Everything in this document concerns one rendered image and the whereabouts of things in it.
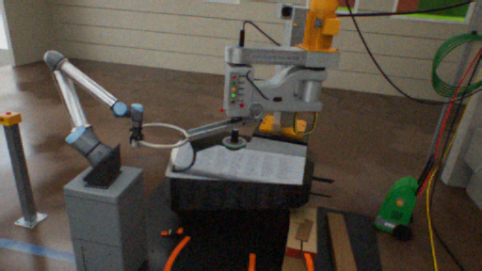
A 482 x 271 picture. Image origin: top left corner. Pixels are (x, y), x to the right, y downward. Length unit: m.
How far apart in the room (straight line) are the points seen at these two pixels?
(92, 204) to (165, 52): 7.62
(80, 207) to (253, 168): 1.36
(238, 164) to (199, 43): 6.75
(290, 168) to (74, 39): 9.11
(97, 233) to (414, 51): 8.26
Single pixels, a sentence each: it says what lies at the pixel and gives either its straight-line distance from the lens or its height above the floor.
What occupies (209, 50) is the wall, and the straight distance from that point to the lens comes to 9.28.
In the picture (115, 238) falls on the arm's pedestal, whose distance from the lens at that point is 2.55.
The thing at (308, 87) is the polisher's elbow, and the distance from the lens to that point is 2.94.
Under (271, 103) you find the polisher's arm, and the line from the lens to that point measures 2.83.
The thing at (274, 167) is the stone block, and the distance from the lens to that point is 2.86.
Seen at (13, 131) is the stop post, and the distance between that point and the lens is 3.32.
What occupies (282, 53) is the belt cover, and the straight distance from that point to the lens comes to 2.74.
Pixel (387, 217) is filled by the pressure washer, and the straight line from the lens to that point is 3.69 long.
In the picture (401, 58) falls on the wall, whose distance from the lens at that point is 9.27.
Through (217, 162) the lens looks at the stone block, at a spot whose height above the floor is 0.75.
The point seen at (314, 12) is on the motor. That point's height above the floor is 2.04.
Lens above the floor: 2.13
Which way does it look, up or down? 23 degrees down
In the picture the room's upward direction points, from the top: 5 degrees clockwise
